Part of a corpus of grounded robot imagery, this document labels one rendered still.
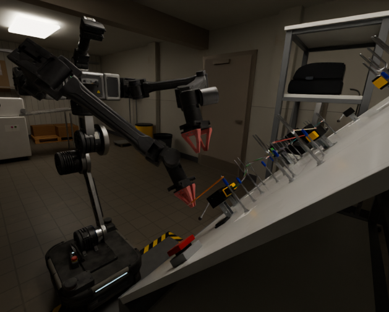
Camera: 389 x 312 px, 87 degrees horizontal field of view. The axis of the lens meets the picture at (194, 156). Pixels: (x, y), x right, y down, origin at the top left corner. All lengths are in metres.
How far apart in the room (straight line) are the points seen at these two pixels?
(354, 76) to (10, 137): 5.76
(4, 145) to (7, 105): 0.77
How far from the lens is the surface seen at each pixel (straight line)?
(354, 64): 3.32
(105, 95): 1.36
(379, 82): 0.87
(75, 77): 0.72
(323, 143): 0.76
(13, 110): 5.46
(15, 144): 5.43
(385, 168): 0.25
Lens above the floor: 1.42
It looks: 16 degrees down
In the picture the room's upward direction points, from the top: 2 degrees clockwise
